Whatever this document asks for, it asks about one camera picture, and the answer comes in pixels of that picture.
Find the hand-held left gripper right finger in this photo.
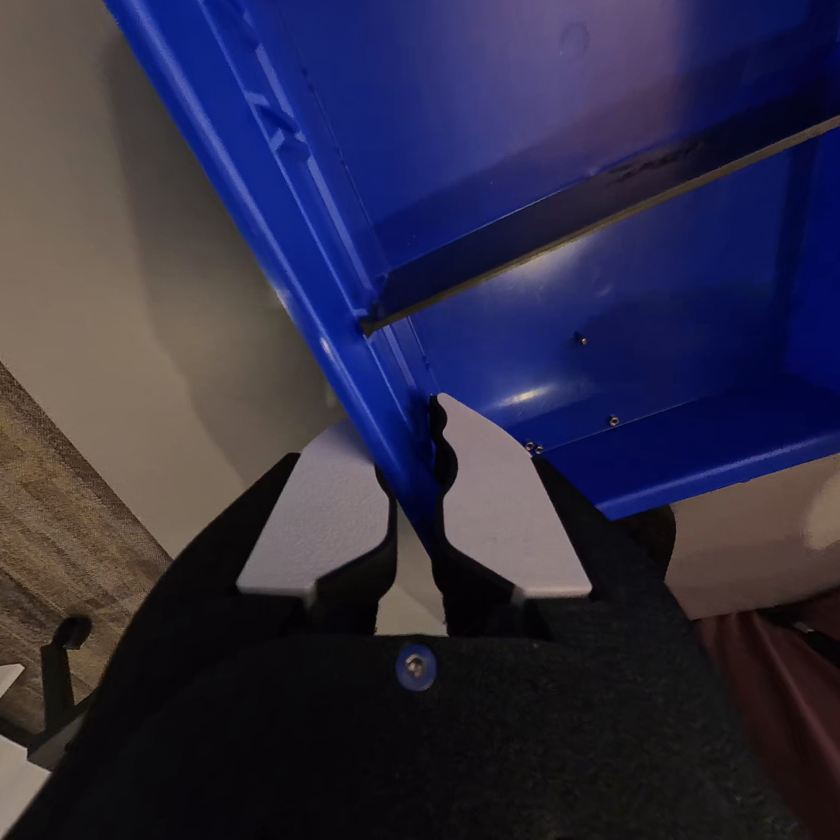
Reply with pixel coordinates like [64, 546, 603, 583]
[428, 392, 593, 636]

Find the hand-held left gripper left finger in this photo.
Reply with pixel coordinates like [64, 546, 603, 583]
[235, 419, 400, 636]

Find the blue divided parts bin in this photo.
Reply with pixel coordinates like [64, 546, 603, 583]
[101, 0, 840, 565]

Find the dark bin divider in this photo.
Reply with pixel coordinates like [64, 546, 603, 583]
[360, 115, 840, 339]

